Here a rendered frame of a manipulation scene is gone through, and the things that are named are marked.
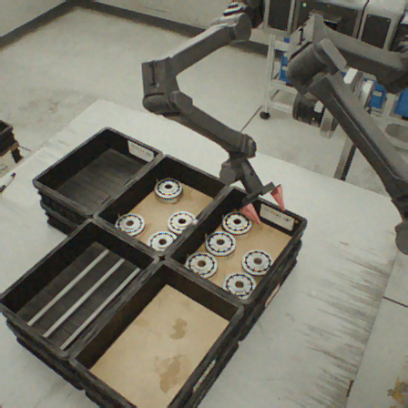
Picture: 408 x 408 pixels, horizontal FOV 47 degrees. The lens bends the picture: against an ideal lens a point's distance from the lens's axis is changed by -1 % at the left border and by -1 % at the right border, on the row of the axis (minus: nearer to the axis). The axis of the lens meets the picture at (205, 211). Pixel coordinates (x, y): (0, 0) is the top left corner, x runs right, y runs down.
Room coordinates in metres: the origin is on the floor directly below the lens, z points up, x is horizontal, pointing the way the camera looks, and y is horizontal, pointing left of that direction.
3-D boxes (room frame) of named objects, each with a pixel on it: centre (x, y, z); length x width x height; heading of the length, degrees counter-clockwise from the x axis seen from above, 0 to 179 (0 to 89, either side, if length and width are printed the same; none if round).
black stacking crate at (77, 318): (0.79, 0.37, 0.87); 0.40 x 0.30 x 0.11; 146
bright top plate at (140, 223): (1.07, 0.26, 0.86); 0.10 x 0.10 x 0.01
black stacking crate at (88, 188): (1.29, 0.39, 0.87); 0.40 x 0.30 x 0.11; 146
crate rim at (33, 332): (0.79, 0.37, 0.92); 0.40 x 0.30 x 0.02; 146
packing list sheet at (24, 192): (1.49, 0.74, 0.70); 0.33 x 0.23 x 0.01; 152
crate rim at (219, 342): (0.62, 0.12, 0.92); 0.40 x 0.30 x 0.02; 146
